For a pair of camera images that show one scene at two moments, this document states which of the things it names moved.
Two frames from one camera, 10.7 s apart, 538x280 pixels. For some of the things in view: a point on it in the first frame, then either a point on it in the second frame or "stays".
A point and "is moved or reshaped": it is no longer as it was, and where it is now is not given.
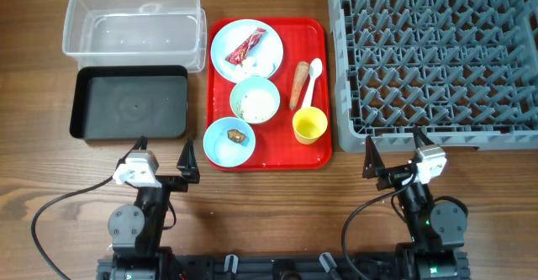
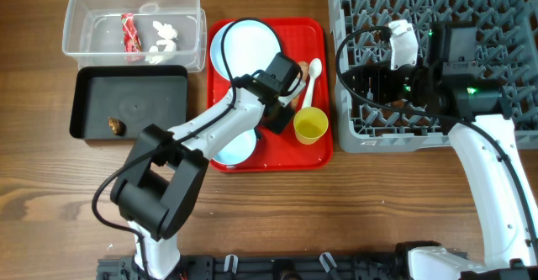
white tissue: [260, 66] → [155, 56]
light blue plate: [234, 34] stays
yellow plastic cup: [309, 124] stays
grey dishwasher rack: [456, 57] stays
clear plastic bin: [136, 25] stays
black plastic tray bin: [130, 103] stays
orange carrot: [302, 71] stays
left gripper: [177, 184] → [277, 124]
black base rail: [231, 267] stays
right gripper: [374, 167] → [379, 73]
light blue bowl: [229, 141] stays
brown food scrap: [236, 135] is moved or reshaped
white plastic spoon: [315, 69] stays
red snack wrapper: [239, 55] → [132, 43]
